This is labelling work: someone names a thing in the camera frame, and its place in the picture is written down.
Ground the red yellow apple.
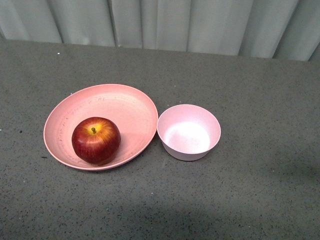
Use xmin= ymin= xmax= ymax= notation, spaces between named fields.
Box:
xmin=71 ymin=116 xmax=122 ymax=165

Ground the pink round plate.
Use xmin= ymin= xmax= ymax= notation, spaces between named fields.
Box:
xmin=43 ymin=84 xmax=158 ymax=171

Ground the pale pink bowl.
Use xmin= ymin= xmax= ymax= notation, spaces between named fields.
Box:
xmin=157 ymin=104 xmax=221 ymax=162

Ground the white pleated curtain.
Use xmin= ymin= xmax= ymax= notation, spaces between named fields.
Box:
xmin=0 ymin=0 xmax=320 ymax=61

